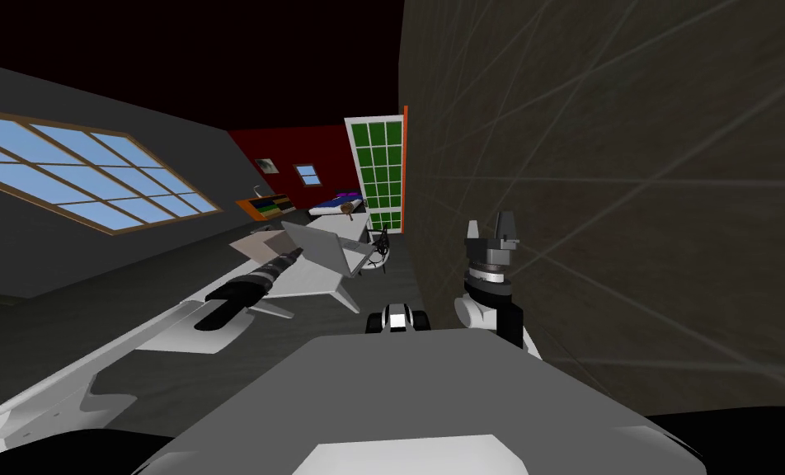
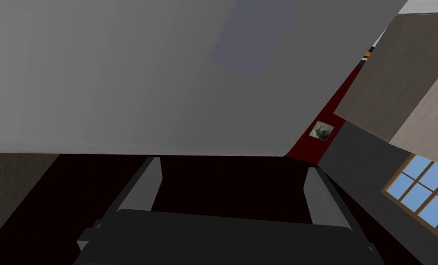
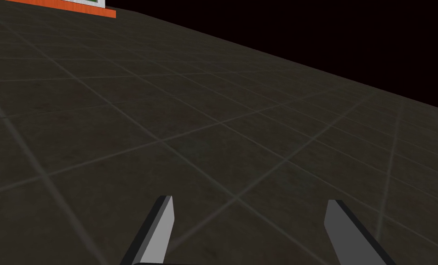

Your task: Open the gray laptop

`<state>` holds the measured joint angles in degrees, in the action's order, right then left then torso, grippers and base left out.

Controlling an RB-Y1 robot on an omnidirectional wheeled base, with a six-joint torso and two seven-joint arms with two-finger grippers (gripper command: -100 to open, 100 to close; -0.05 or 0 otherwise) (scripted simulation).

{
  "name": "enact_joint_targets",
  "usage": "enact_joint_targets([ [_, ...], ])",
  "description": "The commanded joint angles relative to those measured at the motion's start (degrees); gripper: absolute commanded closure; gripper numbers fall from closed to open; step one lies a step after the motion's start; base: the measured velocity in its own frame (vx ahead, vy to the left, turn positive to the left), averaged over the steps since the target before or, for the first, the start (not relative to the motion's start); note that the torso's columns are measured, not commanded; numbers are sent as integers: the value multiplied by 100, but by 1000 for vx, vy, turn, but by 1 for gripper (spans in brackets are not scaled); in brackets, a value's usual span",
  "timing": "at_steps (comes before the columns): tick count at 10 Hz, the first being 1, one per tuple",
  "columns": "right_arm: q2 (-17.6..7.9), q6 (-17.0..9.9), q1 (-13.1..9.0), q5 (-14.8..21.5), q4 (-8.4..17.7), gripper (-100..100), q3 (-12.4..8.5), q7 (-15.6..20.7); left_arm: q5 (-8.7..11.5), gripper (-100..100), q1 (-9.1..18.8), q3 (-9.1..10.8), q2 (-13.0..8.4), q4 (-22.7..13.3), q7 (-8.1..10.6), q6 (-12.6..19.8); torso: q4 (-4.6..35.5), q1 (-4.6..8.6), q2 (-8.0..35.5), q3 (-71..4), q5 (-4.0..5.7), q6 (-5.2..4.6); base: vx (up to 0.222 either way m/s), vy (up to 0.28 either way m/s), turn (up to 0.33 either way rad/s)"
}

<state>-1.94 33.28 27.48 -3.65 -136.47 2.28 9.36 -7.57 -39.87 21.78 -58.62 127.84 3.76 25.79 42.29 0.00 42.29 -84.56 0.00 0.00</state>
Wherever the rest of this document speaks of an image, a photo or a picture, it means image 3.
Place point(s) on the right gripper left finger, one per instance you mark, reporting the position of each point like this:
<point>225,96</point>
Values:
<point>156,235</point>

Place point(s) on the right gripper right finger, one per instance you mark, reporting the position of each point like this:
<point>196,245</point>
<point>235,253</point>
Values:
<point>348,239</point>

